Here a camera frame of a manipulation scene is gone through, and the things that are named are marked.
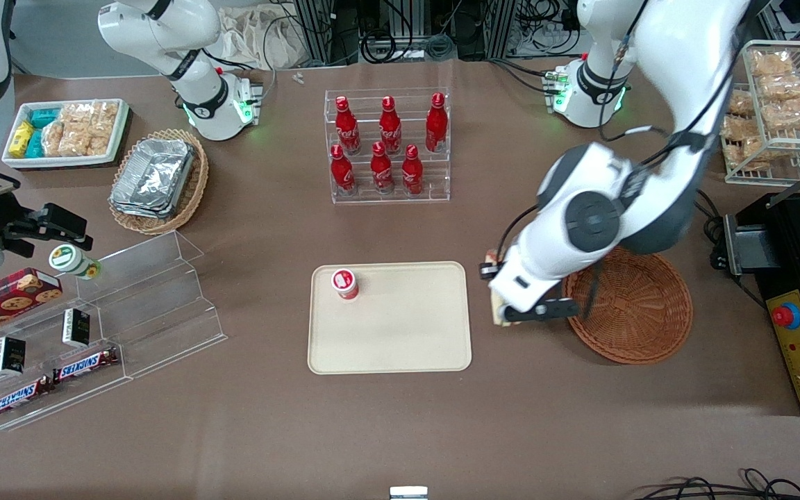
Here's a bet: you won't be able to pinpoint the clear acrylic bottle rack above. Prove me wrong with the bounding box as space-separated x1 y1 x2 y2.
324 88 451 205

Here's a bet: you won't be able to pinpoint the Snickers chocolate bar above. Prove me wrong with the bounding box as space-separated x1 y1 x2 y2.
0 375 56 421
53 347 120 385

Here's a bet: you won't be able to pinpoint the beige plastic tray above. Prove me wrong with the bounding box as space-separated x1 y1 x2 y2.
307 261 473 376

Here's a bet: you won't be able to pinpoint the coiled grey cable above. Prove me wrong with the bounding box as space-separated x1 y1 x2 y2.
424 33 457 60

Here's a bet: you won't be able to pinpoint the oval tan wicker basket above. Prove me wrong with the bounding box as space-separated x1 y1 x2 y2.
108 128 210 235

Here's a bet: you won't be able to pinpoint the triangle sandwich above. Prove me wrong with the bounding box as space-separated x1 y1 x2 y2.
491 283 513 328

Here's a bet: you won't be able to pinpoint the coiled black cable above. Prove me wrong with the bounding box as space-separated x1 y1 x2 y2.
360 29 416 65

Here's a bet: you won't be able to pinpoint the white wire rack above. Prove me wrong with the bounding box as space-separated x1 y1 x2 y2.
718 40 800 185

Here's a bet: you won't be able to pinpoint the clear rice cracker bag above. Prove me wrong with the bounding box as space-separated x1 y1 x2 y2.
758 73 800 103
60 103 94 157
726 90 756 117
724 136 773 172
761 96 800 133
749 50 796 78
90 101 120 157
42 119 67 158
721 115 766 141

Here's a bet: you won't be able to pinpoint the silver foil container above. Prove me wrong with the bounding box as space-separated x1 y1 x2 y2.
109 199 173 221
111 138 197 210

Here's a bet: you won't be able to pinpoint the small black box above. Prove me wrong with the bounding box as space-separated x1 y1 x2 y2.
0 336 26 377
62 308 92 349

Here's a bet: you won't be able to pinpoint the black cables at table edge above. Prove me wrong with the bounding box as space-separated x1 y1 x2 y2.
640 468 800 500

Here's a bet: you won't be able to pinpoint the red plaid cookie box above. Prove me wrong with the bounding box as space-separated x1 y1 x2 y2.
0 268 64 345

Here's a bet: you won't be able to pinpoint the yellow snack packet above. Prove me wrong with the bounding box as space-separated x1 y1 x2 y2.
9 121 35 158

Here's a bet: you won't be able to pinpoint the red cola bottle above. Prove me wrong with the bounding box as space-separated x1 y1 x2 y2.
401 144 424 196
331 144 357 196
426 92 449 153
379 96 403 155
335 96 362 155
370 142 395 194

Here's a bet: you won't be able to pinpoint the white rectangular snack bin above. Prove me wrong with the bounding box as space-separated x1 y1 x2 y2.
2 99 130 170

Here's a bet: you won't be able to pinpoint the cup with green white lid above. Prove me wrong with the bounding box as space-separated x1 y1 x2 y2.
49 244 102 281

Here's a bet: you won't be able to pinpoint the cream cloth bag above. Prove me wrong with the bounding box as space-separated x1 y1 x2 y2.
214 6 305 71

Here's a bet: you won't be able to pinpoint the black appliance box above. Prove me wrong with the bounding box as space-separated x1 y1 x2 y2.
711 191 800 417

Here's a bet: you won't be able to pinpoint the clear acrylic step shelf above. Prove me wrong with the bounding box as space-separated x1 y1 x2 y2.
0 231 228 433

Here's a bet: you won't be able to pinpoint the red cup with white lid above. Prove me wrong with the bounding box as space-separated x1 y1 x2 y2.
331 268 360 301

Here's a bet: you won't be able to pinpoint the round brown wicker basket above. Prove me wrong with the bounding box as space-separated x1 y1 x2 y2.
561 244 694 365

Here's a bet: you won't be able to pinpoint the black looped table cable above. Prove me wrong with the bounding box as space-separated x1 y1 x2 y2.
694 189 728 241

